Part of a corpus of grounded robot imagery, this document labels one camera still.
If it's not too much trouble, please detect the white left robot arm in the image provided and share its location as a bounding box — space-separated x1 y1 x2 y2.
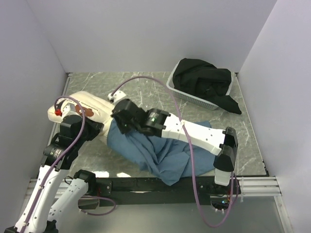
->
5 115 104 233

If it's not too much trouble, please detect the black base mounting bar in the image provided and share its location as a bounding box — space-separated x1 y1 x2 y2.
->
86 176 230 205

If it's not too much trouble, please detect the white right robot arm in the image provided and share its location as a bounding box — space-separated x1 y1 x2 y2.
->
112 99 239 194

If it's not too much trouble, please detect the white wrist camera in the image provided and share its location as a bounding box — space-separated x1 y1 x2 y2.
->
107 90 127 105
54 102 78 117

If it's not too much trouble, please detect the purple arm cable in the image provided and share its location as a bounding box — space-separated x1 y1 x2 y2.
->
21 96 117 229
110 76 240 228

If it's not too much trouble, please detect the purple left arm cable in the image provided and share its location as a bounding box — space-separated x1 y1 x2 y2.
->
21 96 117 229

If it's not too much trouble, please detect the black cloth in basket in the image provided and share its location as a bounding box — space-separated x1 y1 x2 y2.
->
173 58 242 115

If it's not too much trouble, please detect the grey plastic basket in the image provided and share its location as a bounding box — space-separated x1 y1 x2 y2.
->
166 60 219 110

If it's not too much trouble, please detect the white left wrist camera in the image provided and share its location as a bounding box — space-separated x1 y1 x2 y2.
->
54 102 78 117

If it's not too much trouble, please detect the cream pillow with bear print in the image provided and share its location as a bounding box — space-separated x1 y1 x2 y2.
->
48 91 114 141

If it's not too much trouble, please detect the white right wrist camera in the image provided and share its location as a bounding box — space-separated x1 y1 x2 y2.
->
107 90 127 105

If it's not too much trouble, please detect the blue fabric pillowcase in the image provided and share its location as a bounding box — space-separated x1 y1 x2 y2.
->
106 120 217 186

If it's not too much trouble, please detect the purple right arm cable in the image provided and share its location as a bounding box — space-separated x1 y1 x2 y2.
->
110 76 240 228

